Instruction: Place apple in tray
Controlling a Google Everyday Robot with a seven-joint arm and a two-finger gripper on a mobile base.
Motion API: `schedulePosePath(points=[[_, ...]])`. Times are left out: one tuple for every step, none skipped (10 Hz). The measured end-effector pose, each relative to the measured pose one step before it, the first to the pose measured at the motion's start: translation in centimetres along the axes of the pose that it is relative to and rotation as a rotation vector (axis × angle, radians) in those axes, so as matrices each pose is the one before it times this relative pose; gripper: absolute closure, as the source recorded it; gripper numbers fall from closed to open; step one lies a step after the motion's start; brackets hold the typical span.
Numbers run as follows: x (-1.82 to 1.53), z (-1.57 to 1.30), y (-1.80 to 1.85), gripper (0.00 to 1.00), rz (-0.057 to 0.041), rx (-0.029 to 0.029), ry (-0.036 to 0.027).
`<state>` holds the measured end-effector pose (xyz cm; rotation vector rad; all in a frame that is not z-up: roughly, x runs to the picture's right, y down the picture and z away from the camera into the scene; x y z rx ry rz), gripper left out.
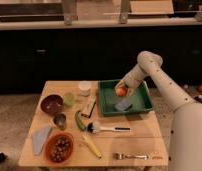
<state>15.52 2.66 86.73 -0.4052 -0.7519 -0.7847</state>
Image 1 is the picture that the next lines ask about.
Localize metal fork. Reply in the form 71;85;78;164
113;153;149;160

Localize wooden table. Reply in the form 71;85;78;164
17;80;169;168

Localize small box with black edge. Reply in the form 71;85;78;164
81;99;96;118

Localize green cup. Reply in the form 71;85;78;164
63;92;74;107

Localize black cabinet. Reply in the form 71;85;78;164
0;25;202;94

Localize green plastic tray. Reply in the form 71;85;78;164
98;79;154;117

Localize yellow banana toy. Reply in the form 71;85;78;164
82;134;102;159

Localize metal cup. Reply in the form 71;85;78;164
53;113;67;130

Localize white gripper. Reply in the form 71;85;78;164
115;74;140;93

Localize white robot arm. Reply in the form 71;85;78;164
115;51;202;171

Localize toys on floor right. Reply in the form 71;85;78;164
194;84;202;103

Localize dark red bowl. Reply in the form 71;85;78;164
40;94;63;115

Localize green cucumber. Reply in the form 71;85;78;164
75;110;87;131

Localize orange bowl with grapes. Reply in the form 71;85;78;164
44;132;74;164

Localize white dish brush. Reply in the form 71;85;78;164
87;121;130;134

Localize grey folded cloth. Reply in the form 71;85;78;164
32;125;52;155

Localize blue sponge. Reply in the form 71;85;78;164
115;98;132;112

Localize white cup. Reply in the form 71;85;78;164
78;81;91;97

